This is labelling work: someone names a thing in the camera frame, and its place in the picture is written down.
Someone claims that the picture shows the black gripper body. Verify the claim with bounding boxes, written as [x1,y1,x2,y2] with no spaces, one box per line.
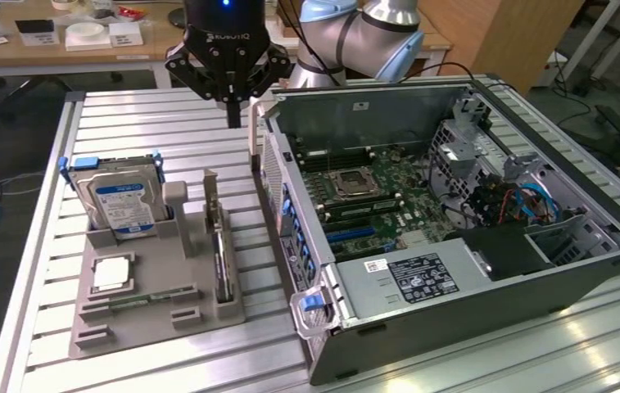
[180,0,272,103]

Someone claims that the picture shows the blue expansion slot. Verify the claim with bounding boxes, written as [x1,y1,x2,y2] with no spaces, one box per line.
[324,225,376,243]

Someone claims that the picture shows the hard disk with blue carrier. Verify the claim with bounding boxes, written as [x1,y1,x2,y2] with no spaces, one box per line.
[57,150,172,242]

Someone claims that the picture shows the wooden cabinet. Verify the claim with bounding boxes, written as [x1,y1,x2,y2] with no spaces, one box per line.
[429,0,586,94]

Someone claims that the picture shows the wooden desk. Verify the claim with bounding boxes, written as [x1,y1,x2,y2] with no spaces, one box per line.
[0,0,453,89]

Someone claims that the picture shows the dark grey PC case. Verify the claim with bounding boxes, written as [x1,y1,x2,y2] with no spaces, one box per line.
[247,73,620,387]

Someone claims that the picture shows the grey power supply unit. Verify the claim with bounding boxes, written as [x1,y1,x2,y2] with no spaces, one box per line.
[334,238,495,321]

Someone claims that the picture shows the silver CPU chip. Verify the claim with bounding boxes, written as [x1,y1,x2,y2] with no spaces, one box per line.
[92,257,132,291]

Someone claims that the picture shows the grey parts rack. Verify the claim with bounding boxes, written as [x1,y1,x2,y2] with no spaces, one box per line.
[67,179,250,361]

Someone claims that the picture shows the installed RAM stick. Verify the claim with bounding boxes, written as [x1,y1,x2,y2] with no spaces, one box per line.
[320,198,405,223]

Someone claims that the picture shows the metal CPU socket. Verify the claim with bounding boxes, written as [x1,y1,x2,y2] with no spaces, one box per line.
[324,166,376,202]

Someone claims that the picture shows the plain white box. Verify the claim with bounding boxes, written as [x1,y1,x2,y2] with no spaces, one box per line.
[107,22,141,48]

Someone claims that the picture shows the white box with bowl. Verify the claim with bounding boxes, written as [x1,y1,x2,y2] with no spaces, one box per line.
[63,22,112,52]

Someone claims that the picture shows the green motherboard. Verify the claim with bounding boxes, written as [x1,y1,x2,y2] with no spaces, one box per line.
[291,141,466,264]

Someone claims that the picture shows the silver chipset heatsink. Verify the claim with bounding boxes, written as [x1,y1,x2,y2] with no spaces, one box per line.
[395,229,435,249]

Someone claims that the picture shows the black round lamp base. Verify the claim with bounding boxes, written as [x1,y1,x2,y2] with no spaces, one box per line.
[165,7,188,29]

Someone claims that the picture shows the white box with black top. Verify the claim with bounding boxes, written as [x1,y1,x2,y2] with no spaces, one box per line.
[15,19,60,47]

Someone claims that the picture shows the green loose RAM stick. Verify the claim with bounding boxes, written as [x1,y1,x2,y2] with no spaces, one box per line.
[107,287,180,309]

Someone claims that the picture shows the blue case latch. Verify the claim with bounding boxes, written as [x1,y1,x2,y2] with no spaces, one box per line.
[298,295,323,315]

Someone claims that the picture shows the graphics card with metal bracket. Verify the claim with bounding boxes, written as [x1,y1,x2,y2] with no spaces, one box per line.
[202,168,238,306]

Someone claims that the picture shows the blue data wire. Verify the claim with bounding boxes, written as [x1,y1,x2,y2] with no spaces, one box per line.
[509,183,562,225]

